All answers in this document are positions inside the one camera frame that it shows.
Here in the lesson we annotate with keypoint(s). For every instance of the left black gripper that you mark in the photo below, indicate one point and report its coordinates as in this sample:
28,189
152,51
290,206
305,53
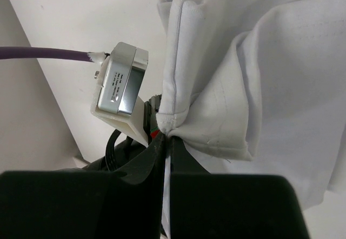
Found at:
118,155

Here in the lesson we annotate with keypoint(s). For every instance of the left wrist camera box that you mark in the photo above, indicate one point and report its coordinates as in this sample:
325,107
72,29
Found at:
116,101

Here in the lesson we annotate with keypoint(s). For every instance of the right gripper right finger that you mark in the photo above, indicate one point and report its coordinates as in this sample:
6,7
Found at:
205,205

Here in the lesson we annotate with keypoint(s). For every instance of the white skirt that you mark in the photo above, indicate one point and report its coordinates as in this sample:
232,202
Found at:
258,87

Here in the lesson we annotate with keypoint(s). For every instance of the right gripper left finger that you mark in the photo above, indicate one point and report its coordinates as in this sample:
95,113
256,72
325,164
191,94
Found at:
126,203

